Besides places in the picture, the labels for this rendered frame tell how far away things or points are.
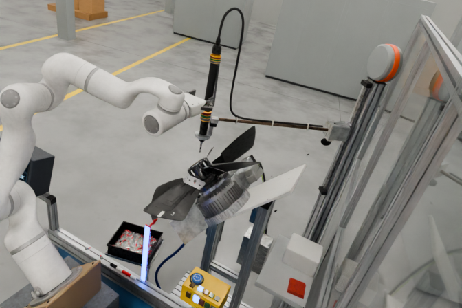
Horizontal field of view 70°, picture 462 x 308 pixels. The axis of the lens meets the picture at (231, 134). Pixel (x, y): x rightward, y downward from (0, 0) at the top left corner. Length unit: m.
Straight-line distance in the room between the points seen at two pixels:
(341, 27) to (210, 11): 3.45
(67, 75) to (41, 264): 0.65
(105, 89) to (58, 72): 0.16
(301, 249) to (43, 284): 1.11
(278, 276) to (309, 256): 0.18
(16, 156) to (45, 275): 0.42
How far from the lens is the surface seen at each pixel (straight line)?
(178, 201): 1.50
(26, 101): 1.19
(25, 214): 1.42
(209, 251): 1.96
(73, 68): 1.17
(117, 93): 1.11
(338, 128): 1.57
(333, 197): 1.82
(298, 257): 1.75
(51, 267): 1.38
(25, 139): 1.28
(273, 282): 1.72
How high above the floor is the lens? 2.17
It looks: 29 degrees down
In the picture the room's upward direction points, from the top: 12 degrees clockwise
